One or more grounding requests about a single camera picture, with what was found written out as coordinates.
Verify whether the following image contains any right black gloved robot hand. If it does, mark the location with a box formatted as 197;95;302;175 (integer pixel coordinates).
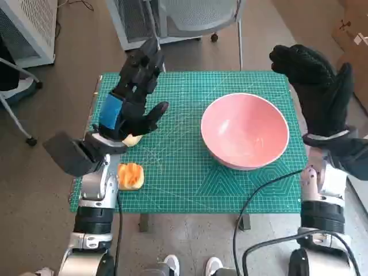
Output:
269;44;354;136

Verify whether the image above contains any left bare black robot hand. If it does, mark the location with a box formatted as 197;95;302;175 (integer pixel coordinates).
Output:
91;38;170;144

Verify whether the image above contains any round tan toy bun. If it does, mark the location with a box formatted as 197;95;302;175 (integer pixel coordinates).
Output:
122;133;143;148

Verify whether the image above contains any rectangular orange striped toy bread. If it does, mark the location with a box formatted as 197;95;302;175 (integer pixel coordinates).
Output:
117;162;145;191

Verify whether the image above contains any pink bowl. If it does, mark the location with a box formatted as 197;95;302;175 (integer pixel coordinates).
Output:
200;93;290;171

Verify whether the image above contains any plain brown cardboard box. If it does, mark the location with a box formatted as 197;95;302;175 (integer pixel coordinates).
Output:
336;54;368;113

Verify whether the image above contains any green cutting mat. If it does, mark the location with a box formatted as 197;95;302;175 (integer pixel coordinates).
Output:
71;71;302;214

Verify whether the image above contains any cardboard box with white label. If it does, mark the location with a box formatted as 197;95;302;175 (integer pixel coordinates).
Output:
330;0;368;58

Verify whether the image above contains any white perforated cabinet on casters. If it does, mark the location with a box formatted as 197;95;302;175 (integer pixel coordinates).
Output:
105;0;219;52

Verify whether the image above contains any grey mesh chair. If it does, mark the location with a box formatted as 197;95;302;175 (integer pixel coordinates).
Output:
143;0;245;72

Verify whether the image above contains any large white perforated cabinet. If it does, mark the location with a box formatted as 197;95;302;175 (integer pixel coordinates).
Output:
0;0;58;68

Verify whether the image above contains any person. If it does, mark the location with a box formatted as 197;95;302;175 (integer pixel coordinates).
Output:
0;37;35;100

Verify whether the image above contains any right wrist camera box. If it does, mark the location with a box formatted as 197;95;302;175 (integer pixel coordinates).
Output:
327;137;368;181

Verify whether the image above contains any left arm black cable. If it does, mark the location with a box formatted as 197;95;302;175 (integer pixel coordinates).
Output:
114;197;125;276

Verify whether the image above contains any black floor cable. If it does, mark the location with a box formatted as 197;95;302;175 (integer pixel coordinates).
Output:
54;0;94;38

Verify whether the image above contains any metal frame chair with casters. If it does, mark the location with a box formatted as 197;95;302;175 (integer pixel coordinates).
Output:
0;57;43;146

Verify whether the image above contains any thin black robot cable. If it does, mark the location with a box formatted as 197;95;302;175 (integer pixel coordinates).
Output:
232;169;304;276

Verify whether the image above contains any looped black robot cable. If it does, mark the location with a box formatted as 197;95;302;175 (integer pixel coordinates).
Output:
242;229;362;276

